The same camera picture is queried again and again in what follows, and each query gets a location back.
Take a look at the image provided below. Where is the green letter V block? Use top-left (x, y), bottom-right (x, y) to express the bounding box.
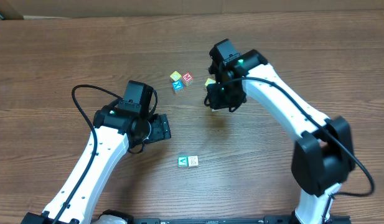
top-left (177, 156), bottom-right (189, 167)

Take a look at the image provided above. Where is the white letter E block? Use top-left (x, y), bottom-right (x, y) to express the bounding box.
top-left (188, 156), bottom-right (199, 168)

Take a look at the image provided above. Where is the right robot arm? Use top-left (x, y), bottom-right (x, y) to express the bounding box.
top-left (205, 47), bottom-right (355, 223)

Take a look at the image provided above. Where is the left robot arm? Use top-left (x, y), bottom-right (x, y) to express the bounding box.
top-left (21, 105), bottom-right (171, 224)

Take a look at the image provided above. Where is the yellow block middle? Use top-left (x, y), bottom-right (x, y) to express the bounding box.
top-left (204, 78), bottom-right (216, 88)

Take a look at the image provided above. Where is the red letter M block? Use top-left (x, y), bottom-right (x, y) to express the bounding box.
top-left (182, 72), bottom-right (194, 86)

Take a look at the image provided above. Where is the blue letter X block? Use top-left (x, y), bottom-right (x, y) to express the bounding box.
top-left (172, 80), bottom-right (184, 94)

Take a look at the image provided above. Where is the yellow block left cluster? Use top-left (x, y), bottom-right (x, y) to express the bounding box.
top-left (169, 71), bottom-right (182, 82)

